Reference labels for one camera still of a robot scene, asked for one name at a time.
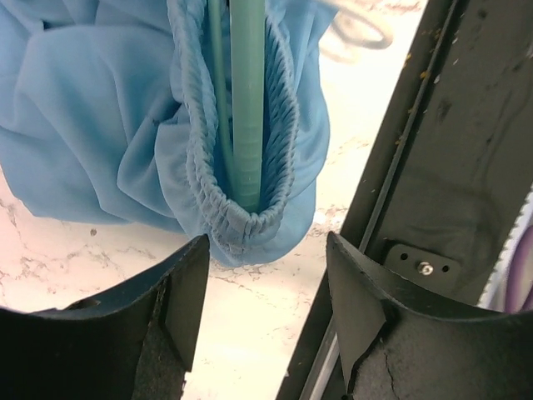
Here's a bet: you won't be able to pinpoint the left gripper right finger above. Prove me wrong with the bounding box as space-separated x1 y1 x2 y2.
326 233 532 399

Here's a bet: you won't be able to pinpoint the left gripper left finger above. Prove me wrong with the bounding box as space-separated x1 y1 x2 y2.
1 236 209 400

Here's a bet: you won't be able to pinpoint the light blue shorts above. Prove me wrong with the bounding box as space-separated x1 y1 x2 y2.
1 1 358 267

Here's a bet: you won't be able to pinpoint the teal plastic hanger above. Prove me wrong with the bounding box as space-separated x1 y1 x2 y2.
207 1 266 213

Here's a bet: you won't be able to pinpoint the light blue cable duct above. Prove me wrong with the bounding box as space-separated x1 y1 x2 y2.
478 205 532 309

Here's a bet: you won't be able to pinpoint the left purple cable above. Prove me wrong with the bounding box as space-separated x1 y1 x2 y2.
501 232 533 313

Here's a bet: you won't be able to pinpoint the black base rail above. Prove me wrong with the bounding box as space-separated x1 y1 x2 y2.
277 1 532 399

